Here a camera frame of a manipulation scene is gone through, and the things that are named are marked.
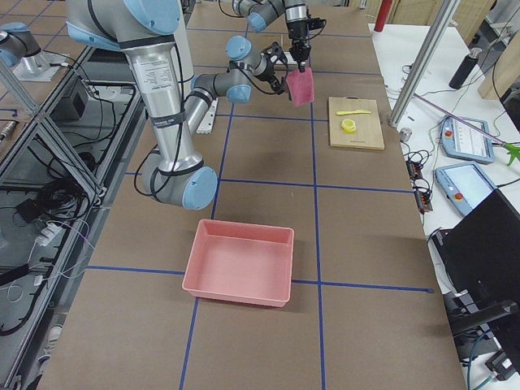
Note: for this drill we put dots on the near teach pendant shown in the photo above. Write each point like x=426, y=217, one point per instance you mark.
x=465, y=184

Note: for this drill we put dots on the pink fleece cloth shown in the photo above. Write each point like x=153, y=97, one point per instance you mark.
x=301, y=86

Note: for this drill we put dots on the black monitor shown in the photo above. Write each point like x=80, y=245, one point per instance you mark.
x=481, y=257

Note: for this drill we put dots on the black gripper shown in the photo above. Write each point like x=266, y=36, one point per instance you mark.
x=269, y=71
x=298, y=31

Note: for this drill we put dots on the metal reacher grabber stick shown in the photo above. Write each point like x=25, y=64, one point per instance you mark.
x=513, y=150

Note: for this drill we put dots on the black water bottle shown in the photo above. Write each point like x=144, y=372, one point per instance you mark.
x=465, y=68

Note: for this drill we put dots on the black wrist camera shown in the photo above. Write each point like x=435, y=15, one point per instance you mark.
x=275, y=54
x=316, y=23

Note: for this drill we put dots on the far teach pendant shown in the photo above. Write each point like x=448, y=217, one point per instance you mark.
x=461, y=141

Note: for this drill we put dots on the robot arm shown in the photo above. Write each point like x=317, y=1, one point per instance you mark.
x=149, y=34
x=261, y=14

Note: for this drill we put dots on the aluminium frame post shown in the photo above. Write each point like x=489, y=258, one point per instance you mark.
x=428, y=48

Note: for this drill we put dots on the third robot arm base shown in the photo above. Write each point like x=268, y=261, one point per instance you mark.
x=21, y=52

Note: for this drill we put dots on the wooden cutting board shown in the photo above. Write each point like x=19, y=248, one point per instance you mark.
x=369, y=134

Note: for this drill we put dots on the yellow plastic knife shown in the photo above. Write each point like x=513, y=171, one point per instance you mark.
x=353, y=112

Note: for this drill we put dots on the pink plastic bin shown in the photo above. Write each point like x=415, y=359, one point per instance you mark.
x=241, y=262

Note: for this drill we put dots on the teach pendant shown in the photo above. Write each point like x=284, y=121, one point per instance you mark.
x=461, y=141
x=465, y=184

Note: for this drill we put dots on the red cylinder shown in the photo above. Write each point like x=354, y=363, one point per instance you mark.
x=382, y=16

